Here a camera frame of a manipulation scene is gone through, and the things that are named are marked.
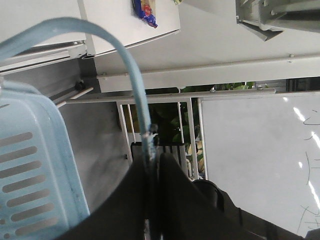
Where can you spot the white rolling whiteboard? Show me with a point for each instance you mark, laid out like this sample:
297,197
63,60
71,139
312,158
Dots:
263,149

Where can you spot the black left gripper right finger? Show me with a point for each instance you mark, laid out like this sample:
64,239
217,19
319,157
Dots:
190,212

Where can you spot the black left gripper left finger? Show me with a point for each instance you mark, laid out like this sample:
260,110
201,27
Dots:
121,216

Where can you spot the potted green plant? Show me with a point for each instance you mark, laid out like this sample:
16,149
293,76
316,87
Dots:
177,123

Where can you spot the light blue plastic basket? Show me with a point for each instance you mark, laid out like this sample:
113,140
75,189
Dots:
41,194

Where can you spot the blue snack packet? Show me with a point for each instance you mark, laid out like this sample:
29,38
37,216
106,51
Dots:
146,11

